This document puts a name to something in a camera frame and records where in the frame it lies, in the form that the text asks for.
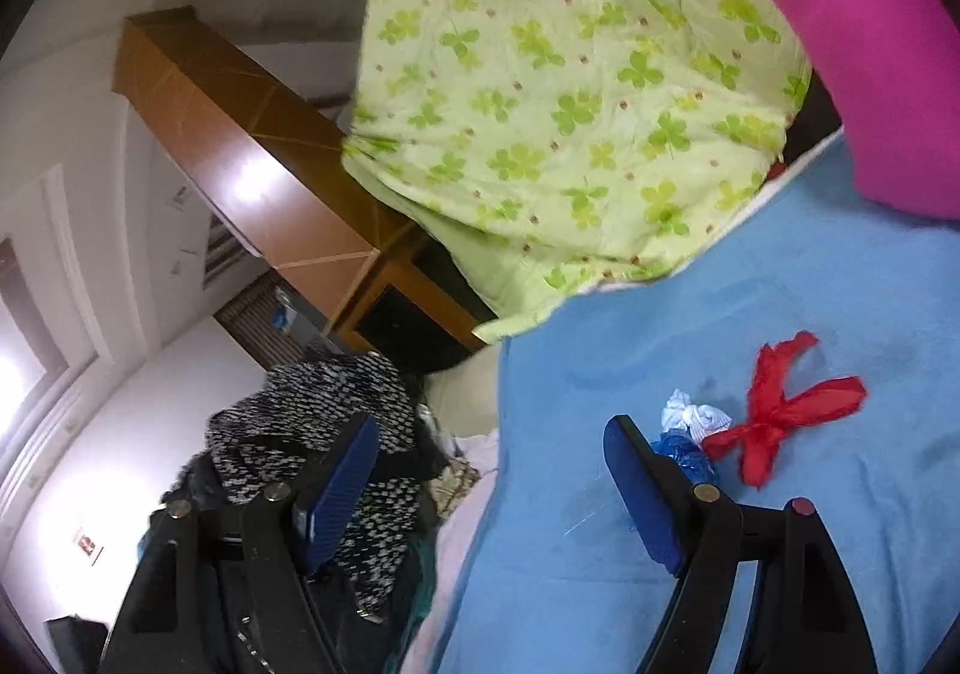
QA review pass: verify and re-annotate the pale pink bed sheet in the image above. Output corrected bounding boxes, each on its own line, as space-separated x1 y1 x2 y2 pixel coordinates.
397 365 505 674

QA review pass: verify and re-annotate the blue blanket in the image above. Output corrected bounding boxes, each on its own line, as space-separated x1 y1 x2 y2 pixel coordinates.
431 139 958 672

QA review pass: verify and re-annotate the wooden headboard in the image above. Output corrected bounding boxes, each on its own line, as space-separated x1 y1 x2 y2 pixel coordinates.
112 8 482 352

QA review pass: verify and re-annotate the red ribbon plastic strip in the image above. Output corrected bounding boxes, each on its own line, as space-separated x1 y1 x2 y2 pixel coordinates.
701 331 867 489

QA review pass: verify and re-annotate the white crumpled tissue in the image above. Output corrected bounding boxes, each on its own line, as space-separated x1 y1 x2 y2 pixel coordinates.
661 390 732 445

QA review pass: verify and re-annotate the black white spotted garment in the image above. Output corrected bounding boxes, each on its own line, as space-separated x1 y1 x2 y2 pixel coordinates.
163 352 446 622

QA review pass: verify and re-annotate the green clover quilt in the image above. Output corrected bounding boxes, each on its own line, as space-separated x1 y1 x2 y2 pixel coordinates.
343 0 811 342

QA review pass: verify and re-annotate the magenta pillow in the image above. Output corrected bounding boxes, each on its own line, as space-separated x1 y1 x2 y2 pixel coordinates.
773 0 958 219

